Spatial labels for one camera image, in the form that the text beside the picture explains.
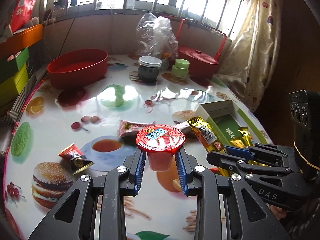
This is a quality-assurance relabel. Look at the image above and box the gold snack bar wrapper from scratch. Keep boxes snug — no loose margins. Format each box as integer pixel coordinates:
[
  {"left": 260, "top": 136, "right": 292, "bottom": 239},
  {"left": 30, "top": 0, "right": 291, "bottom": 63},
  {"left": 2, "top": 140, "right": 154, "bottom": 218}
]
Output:
[{"left": 186, "top": 115, "right": 232, "bottom": 178}]

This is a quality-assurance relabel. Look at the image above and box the red jelly cup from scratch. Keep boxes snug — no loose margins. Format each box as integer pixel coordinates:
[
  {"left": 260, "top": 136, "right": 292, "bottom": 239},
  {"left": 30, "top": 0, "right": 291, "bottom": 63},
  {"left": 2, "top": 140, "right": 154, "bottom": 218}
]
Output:
[{"left": 136, "top": 124, "right": 186, "bottom": 172}]

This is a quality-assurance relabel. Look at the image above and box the pink white candy packet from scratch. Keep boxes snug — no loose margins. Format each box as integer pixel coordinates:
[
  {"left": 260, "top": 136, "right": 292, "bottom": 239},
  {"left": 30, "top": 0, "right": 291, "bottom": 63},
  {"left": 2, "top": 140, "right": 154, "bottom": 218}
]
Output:
[{"left": 117, "top": 120, "right": 156, "bottom": 138}]

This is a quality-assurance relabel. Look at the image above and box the gold wrapper in box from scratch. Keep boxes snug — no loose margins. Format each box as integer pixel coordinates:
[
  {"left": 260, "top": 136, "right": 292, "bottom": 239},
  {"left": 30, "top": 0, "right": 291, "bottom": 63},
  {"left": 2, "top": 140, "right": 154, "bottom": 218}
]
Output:
[{"left": 230, "top": 127, "right": 254, "bottom": 148}]

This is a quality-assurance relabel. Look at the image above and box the white green cardboard box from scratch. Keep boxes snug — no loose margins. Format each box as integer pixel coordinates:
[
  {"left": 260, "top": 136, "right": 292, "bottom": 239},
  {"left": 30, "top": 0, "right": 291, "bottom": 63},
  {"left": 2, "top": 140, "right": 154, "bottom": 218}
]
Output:
[{"left": 195, "top": 100, "right": 272, "bottom": 145}]

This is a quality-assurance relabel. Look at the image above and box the red black candy packet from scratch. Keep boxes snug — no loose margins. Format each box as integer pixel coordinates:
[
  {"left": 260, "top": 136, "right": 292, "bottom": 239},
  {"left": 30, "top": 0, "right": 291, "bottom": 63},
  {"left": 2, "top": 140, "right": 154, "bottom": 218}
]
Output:
[{"left": 58, "top": 144, "right": 94, "bottom": 175}]

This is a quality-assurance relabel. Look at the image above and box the small pink candy packet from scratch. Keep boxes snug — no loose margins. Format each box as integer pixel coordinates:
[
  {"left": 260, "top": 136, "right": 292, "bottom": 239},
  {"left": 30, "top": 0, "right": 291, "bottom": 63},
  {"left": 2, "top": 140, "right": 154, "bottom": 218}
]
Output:
[{"left": 175, "top": 121, "right": 192, "bottom": 134}]

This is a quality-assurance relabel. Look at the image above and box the cream patterned curtain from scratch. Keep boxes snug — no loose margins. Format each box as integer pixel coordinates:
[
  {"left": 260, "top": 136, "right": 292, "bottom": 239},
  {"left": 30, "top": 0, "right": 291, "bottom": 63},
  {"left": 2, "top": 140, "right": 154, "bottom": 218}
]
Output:
[{"left": 217, "top": 0, "right": 282, "bottom": 112}]

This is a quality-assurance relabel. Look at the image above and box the red basket with lid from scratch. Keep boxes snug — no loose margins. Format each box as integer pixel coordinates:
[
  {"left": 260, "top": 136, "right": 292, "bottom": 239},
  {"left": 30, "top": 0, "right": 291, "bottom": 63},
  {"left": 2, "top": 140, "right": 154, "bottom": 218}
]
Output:
[{"left": 178, "top": 30, "right": 227, "bottom": 79}]

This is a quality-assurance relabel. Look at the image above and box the green cream jar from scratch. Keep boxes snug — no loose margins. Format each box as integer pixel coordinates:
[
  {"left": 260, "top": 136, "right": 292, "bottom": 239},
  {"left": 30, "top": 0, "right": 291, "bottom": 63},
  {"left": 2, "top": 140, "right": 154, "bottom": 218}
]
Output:
[{"left": 171, "top": 59, "right": 190, "bottom": 80}]

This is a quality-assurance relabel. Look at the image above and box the dark jar white lid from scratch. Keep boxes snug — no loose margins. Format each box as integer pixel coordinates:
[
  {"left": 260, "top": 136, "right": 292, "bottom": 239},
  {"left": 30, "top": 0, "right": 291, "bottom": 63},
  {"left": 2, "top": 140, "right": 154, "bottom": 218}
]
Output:
[{"left": 138, "top": 56, "right": 162, "bottom": 83}]

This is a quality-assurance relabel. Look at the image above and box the yellow box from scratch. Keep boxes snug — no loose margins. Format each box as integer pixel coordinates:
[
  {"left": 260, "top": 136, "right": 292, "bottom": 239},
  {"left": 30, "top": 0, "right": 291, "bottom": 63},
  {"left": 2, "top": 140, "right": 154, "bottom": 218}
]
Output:
[{"left": 0, "top": 63, "right": 29, "bottom": 107}]

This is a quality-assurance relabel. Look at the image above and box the clear plastic bag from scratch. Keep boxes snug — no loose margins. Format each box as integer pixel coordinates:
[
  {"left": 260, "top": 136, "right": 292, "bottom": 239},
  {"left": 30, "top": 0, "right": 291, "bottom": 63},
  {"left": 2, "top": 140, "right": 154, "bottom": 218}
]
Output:
[{"left": 136, "top": 12, "right": 178, "bottom": 61}]

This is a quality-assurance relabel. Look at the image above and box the red oval basin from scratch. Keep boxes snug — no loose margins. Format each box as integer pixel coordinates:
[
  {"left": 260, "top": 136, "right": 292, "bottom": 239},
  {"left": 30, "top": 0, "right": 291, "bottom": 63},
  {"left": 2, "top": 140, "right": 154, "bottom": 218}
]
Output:
[{"left": 47, "top": 49, "right": 108, "bottom": 90}]

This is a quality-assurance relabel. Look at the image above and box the orange box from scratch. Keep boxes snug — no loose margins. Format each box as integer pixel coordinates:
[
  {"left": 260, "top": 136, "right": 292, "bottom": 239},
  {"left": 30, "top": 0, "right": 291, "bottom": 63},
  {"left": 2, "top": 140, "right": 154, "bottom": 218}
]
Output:
[{"left": 0, "top": 24, "right": 43, "bottom": 60}]

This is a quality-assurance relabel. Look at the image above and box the red snack bag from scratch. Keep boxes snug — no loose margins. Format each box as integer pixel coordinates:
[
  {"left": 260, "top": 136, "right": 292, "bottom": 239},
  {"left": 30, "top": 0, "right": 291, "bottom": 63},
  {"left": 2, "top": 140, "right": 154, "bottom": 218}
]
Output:
[{"left": 10, "top": 0, "right": 36, "bottom": 33}]

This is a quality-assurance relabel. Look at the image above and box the black camera box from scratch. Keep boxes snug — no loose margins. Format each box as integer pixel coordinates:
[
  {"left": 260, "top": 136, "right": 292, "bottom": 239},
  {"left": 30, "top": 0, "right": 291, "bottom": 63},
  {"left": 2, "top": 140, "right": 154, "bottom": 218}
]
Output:
[{"left": 289, "top": 90, "right": 319, "bottom": 180}]

